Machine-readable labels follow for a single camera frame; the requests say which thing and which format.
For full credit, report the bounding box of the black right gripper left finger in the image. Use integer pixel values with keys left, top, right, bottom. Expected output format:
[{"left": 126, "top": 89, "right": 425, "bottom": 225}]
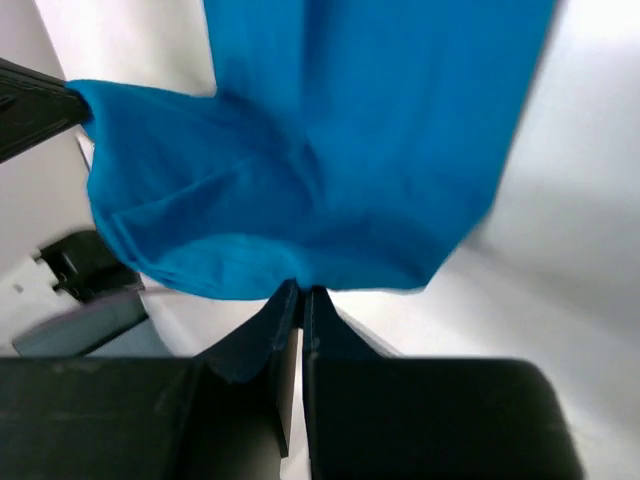
[{"left": 1, "top": 282, "right": 300, "bottom": 479}]

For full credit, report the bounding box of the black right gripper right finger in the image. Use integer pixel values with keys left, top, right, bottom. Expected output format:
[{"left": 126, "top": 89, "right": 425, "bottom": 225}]
[{"left": 303, "top": 288, "right": 584, "bottom": 479}]

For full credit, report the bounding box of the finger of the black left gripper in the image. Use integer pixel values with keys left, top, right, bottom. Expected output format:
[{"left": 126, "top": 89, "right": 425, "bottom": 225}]
[{"left": 0, "top": 59, "right": 91, "bottom": 162}]

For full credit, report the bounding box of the blue t shirt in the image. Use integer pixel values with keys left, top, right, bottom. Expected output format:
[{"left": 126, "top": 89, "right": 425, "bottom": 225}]
[{"left": 71, "top": 1, "right": 555, "bottom": 300}]

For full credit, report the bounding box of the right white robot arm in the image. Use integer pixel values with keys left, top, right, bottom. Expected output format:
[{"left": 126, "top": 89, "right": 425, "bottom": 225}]
[{"left": 1, "top": 230, "right": 584, "bottom": 479}]

